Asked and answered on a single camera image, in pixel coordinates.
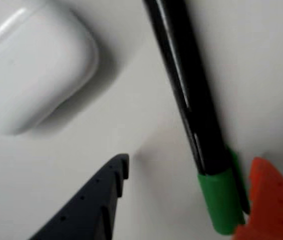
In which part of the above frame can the black whiteboard marker green cap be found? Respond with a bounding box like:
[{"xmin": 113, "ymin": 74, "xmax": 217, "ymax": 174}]
[{"xmin": 141, "ymin": 0, "xmax": 252, "ymax": 236}]

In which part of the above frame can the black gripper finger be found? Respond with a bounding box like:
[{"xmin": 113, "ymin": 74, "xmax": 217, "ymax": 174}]
[{"xmin": 27, "ymin": 153, "xmax": 130, "ymax": 240}]

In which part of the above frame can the white earbuds case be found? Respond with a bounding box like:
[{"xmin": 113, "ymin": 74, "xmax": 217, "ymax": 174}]
[{"xmin": 0, "ymin": 4, "xmax": 100, "ymax": 136}]

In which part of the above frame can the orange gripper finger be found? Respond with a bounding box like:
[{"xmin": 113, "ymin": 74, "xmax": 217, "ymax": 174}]
[{"xmin": 233, "ymin": 156, "xmax": 283, "ymax": 240}]

